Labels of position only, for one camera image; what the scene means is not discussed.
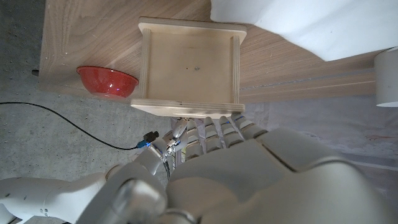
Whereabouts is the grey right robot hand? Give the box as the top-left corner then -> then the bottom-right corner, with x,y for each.
164,118 -> 189,157

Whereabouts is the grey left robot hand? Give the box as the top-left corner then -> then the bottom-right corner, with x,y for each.
76,112 -> 398,224

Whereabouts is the wooden box with slot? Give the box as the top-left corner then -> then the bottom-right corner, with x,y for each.
130,16 -> 248,119

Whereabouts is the red bowl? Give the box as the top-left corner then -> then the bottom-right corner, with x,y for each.
76,65 -> 140,98

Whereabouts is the white folded paper towel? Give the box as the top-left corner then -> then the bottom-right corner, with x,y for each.
210,0 -> 398,62

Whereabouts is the white tissue roll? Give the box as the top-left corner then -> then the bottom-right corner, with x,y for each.
374,46 -> 398,108

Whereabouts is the printed window backdrop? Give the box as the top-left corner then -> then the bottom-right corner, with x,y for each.
167,93 -> 398,203

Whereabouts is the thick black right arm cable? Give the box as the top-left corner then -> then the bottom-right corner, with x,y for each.
0,101 -> 160,151

